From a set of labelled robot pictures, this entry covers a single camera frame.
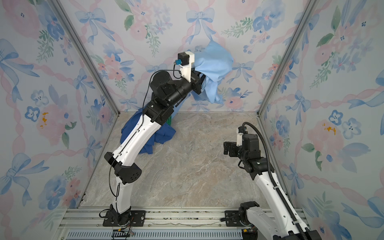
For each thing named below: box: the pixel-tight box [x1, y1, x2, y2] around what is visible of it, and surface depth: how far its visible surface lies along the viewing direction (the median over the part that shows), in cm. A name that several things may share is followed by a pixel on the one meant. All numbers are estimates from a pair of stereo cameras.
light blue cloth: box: [194, 40, 234, 105], surface depth 56 cm
